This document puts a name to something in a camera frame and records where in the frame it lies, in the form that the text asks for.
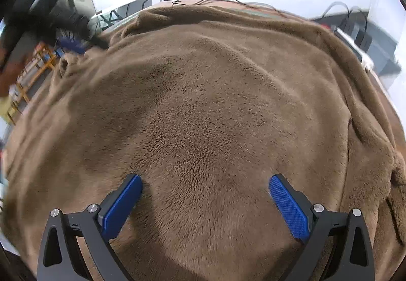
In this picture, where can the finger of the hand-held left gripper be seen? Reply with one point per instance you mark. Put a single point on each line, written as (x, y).
(90, 33)

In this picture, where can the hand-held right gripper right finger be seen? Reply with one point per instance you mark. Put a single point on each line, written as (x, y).
(287, 205)

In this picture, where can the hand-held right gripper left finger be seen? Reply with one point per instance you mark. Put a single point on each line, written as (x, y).
(122, 205)

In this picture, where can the brown fleece garment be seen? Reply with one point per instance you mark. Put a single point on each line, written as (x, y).
(203, 93)

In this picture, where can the grey metal desk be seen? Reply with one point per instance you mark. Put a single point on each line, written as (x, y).
(120, 13)

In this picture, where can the wooden chair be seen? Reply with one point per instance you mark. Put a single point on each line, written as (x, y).
(35, 68)

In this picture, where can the white power strip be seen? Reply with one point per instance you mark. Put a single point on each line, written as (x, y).
(358, 52)

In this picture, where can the green table mat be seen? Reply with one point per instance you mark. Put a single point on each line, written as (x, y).
(260, 13)

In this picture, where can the black power adapter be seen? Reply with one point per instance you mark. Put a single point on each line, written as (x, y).
(363, 40)
(346, 24)

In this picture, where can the red ball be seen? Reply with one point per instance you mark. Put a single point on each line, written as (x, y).
(326, 26)

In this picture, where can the grey cabinet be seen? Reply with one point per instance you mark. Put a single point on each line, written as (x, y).
(380, 46)

